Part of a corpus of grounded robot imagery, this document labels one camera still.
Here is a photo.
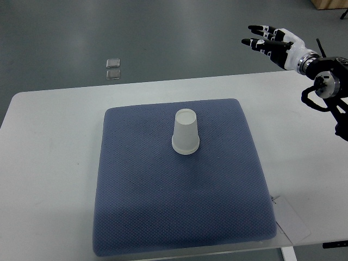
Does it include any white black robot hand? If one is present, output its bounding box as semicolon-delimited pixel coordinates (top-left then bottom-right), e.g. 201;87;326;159
241;25;320;75

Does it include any white paper cup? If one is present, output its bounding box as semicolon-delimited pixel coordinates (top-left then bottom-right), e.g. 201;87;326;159
172;108;200;150
172;146;199;156

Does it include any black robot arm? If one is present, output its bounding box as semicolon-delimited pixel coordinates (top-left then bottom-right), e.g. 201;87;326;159
299;38;347;140

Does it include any wooden box corner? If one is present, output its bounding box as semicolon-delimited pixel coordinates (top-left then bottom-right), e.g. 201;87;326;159
311;0;347;10

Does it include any black tripod leg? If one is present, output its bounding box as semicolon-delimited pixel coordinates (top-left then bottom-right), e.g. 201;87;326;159
340;9;348;20

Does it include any white paper tag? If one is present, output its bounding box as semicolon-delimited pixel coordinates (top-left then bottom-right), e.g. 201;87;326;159
272;196;311;245

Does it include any upper metal floor plate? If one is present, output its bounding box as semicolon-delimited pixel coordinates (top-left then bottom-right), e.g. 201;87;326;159
106;58;120;68

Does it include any blue textured cushion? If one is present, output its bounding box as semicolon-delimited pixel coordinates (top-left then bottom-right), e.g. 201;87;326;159
92;98;277;257

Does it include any black table control panel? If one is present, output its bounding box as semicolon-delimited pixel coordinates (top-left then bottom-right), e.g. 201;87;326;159
322;240;348;249

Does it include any white table leg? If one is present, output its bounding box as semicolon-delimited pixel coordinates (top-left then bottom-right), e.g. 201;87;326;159
281;247;297;261

